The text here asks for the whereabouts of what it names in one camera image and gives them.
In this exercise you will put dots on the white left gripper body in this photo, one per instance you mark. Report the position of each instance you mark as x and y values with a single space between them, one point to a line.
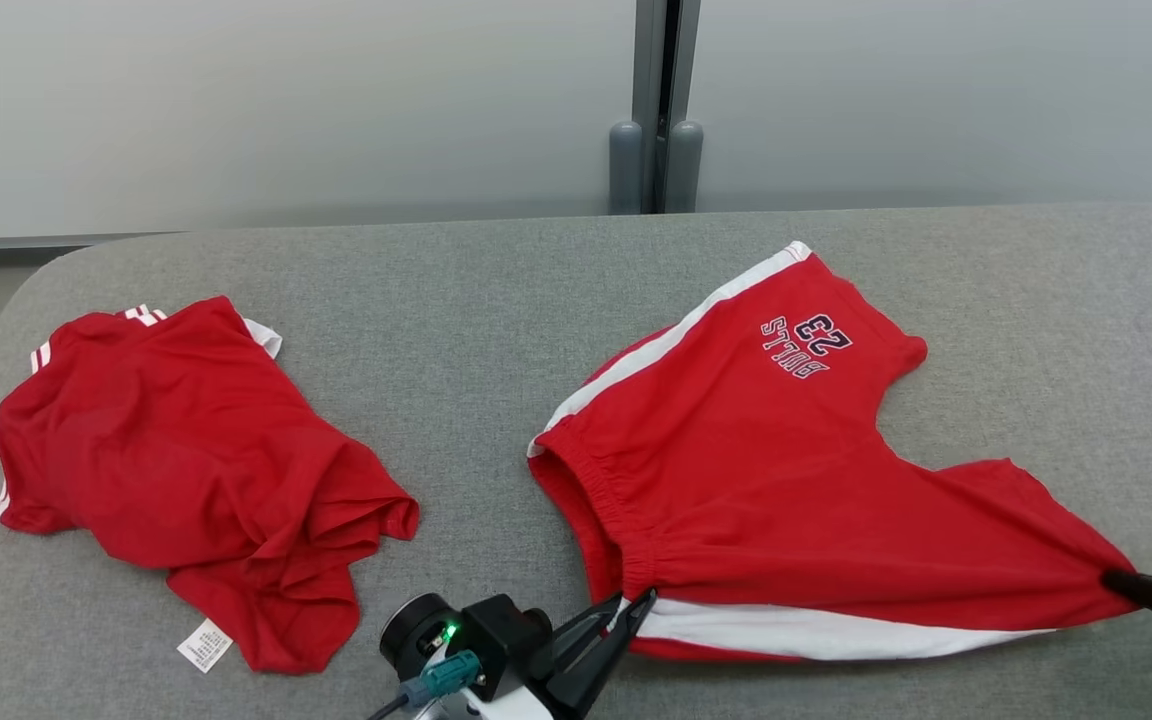
496 708

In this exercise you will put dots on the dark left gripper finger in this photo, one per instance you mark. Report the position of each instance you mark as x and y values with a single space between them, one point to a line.
581 630
601 665

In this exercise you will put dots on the red white-striped basketball shorts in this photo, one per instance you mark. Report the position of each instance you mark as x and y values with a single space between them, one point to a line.
786 480

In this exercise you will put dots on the red Bulls 23 jersey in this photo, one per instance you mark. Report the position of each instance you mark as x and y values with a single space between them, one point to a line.
186 450

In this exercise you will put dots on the teal left camera connector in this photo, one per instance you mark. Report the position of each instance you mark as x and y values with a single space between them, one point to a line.
444 678

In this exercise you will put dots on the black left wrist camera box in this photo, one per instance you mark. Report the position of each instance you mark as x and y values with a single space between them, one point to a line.
511 640

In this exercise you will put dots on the grey cylinder post cap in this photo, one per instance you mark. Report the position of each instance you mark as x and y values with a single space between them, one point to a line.
686 165
625 165

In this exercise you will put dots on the grey partition frame post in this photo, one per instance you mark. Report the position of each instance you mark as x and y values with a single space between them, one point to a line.
666 60

